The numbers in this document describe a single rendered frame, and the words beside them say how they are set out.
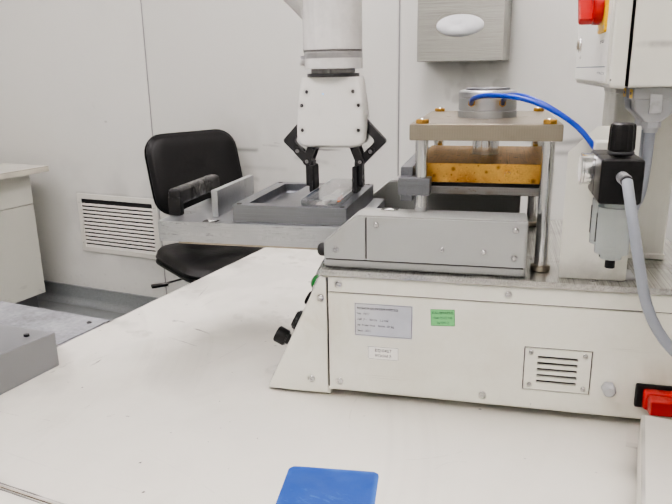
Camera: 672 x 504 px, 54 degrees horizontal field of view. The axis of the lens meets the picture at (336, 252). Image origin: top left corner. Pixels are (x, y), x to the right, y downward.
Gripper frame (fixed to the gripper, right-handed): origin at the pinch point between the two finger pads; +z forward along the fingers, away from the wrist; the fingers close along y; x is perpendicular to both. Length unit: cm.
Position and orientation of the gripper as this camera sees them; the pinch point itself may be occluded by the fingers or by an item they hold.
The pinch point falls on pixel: (335, 180)
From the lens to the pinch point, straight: 98.9
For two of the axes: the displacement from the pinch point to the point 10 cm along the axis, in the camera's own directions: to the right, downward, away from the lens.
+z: 0.2, 9.6, 2.6
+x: 2.3, -2.6, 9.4
